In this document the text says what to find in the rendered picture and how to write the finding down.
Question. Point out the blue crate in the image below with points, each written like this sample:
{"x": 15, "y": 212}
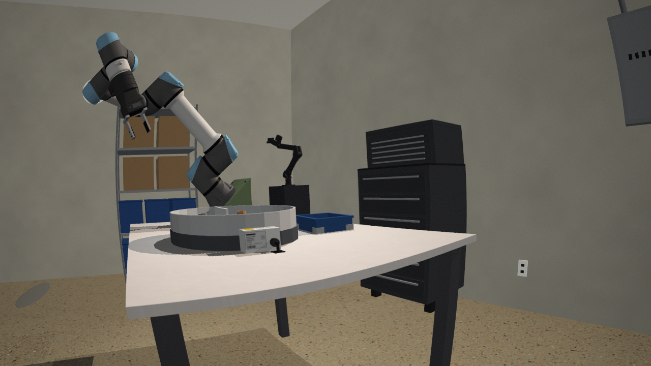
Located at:
{"x": 328, "y": 222}

